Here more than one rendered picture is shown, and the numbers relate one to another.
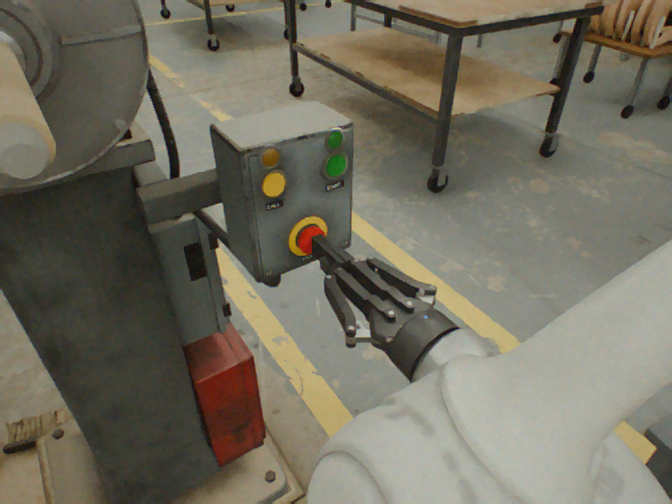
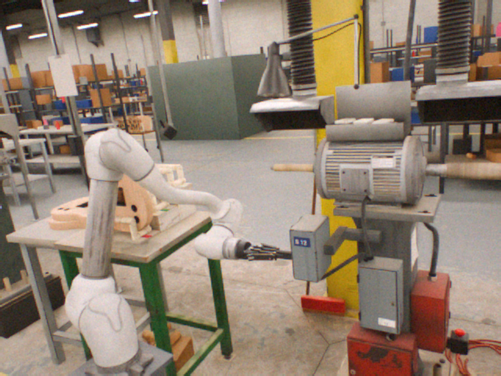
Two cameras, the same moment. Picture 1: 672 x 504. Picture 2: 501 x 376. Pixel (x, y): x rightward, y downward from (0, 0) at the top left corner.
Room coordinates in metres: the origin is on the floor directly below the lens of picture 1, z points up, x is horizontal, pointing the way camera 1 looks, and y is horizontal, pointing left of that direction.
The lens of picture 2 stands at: (1.78, -0.76, 1.69)
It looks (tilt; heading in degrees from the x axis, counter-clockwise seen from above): 17 degrees down; 153
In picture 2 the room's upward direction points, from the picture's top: 7 degrees counter-clockwise
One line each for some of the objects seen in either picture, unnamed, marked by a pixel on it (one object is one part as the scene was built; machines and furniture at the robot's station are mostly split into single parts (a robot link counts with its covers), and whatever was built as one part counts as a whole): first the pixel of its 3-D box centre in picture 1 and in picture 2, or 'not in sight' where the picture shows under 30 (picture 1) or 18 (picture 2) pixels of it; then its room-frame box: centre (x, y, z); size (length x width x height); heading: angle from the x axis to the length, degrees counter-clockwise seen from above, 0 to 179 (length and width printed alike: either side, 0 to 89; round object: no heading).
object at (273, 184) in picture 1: (271, 183); not in sight; (0.51, 0.08, 1.07); 0.03 x 0.01 x 0.03; 123
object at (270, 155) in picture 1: (270, 157); not in sight; (0.51, 0.08, 1.11); 0.03 x 0.01 x 0.03; 123
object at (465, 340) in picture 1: (459, 377); (234, 248); (0.30, -0.12, 0.97); 0.09 x 0.06 x 0.09; 124
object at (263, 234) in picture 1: (251, 194); (331, 253); (0.62, 0.13, 0.99); 0.24 x 0.21 x 0.26; 33
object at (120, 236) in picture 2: not in sight; (130, 234); (-0.30, -0.41, 0.94); 0.27 x 0.15 x 0.01; 33
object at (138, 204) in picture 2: not in sight; (120, 191); (-0.30, -0.42, 1.17); 0.35 x 0.04 x 0.40; 32
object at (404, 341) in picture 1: (409, 330); (250, 251); (0.36, -0.08, 0.97); 0.09 x 0.08 x 0.07; 34
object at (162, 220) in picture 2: not in sight; (149, 216); (-0.39, -0.28, 0.98); 0.27 x 0.16 x 0.09; 33
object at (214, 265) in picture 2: not in sight; (218, 291); (-0.31, 0.01, 0.45); 0.05 x 0.05 x 0.90; 33
